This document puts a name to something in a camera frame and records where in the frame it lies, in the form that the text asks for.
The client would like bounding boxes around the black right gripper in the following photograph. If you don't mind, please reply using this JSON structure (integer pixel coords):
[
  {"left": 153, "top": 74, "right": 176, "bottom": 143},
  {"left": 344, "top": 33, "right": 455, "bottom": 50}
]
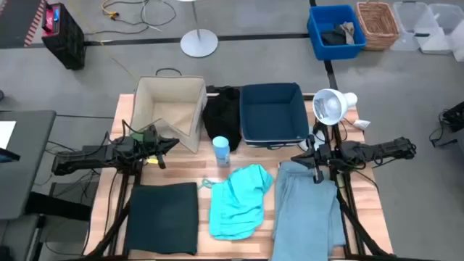
[{"left": 291, "top": 134, "right": 344, "bottom": 184}]

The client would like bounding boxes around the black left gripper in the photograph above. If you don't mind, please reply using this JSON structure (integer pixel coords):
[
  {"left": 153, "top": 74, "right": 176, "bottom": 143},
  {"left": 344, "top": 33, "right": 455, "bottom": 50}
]
[{"left": 121, "top": 125, "right": 181, "bottom": 170}]

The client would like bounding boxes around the light blue towel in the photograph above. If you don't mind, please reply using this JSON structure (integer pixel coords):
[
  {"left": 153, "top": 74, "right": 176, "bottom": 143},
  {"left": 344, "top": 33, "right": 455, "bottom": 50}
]
[{"left": 270, "top": 160, "right": 347, "bottom": 261}]

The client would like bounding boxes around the black garment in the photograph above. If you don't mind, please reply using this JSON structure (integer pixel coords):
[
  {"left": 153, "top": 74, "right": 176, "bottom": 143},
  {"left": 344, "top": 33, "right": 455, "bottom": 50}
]
[{"left": 202, "top": 86, "right": 243, "bottom": 152}]

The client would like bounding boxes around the dark green garment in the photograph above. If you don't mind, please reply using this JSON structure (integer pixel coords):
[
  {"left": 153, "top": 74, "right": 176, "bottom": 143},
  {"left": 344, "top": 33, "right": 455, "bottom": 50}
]
[{"left": 124, "top": 181, "right": 200, "bottom": 256}]

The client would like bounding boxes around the turquoise garment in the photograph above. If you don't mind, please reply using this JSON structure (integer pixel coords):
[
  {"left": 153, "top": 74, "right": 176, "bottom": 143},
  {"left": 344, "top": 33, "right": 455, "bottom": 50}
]
[{"left": 197, "top": 163, "right": 275, "bottom": 241}]

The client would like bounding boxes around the beige fabric storage bin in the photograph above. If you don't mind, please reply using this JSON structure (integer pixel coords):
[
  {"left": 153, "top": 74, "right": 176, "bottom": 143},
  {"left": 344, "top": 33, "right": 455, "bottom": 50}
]
[{"left": 129, "top": 67, "right": 209, "bottom": 154}]

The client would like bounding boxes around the blue spray bottle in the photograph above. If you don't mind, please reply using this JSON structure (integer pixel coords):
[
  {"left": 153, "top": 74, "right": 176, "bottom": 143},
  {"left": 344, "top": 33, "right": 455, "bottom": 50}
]
[{"left": 212, "top": 136, "right": 231, "bottom": 168}]

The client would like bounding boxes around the white desk lamp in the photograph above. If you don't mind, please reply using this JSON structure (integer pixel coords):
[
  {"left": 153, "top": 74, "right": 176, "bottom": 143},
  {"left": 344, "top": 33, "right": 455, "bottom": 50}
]
[{"left": 298, "top": 88, "right": 360, "bottom": 152}]

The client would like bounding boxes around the navy fabric storage bin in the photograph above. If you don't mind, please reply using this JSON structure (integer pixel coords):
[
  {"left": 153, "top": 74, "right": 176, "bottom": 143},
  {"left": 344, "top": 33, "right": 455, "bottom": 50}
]
[{"left": 239, "top": 82, "right": 310, "bottom": 150}]

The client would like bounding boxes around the blue plastic bin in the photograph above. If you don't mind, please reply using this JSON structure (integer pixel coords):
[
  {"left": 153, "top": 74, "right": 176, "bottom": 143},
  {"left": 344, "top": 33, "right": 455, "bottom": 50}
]
[{"left": 307, "top": 4, "right": 368, "bottom": 62}]

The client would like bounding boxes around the dark folded garment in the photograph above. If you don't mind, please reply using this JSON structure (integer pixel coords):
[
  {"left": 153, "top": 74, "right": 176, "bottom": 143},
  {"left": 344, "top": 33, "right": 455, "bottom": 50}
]
[{"left": 320, "top": 25, "right": 348, "bottom": 47}]

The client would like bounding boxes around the beige garment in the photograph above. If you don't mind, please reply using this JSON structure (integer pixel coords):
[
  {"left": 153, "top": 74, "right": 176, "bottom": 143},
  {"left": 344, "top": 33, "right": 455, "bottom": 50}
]
[{"left": 339, "top": 21, "right": 357, "bottom": 46}]

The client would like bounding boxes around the grey desk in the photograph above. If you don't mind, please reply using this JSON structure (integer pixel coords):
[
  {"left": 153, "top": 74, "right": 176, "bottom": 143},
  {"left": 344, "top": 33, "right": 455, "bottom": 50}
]
[{"left": 0, "top": 109, "right": 57, "bottom": 222}]

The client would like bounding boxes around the black crate red top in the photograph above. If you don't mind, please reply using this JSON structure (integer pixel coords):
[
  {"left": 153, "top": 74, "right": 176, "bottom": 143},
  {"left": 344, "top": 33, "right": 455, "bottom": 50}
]
[{"left": 40, "top": 2, "right": 88, "bottom": 71}]

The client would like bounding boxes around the wicker basket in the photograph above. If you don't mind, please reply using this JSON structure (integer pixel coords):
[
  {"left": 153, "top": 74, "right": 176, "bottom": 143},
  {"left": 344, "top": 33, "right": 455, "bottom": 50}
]
[{"left": 355, "top": 1, "right": 401, "bottom": 51}]

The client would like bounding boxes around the white paper sheet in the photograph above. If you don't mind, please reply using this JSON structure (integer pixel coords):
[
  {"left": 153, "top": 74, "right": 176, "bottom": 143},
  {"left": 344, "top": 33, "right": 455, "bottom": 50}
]
[{"left": 0, "top": 120, "right": 17, "bottom": 151}]

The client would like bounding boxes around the clear plastic bin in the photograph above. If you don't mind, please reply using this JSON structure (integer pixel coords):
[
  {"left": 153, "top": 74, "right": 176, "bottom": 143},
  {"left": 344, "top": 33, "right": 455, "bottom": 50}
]
[
  {"left": 415, "top": 3, "right": 464, "bottom": 56},
  {"left": 390, "top": 1, "right": 431, "bottom": 52}
]

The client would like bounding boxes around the dark striped-edge floor mat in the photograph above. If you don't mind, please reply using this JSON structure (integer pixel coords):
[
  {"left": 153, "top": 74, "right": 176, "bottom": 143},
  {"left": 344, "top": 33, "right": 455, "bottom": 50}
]
[{"left": 0, "top": 0, "right": 47, "bottom": 49}]

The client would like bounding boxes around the black aluminium frame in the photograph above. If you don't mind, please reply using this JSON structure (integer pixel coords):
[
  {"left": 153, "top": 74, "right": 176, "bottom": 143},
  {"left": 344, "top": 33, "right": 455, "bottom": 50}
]
[
  {"left": 85, "top": 159, "right": 144, "bottom": 261},
  {"left": 328, "top": 122, "right": 413, "bottom": 261}
]

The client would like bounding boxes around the grey floor cable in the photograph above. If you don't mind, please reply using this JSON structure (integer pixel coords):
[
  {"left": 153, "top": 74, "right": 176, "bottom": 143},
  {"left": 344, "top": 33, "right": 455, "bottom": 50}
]
[{"left": 138, "top": 0, "right": 178, "bottom": 33}]

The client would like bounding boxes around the yellow floor cable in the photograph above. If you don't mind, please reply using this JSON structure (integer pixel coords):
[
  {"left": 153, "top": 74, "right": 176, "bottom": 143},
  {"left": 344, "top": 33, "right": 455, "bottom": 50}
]
[{"left": 67, "top": 0, "right": 141, "bottom": 81}]

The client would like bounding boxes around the black equipment with cables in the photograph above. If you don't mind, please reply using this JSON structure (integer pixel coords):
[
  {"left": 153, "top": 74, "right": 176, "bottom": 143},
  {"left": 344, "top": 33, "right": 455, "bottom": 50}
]
[{"left": 428, "top": 100, "right": 464, "bottom": 149}]

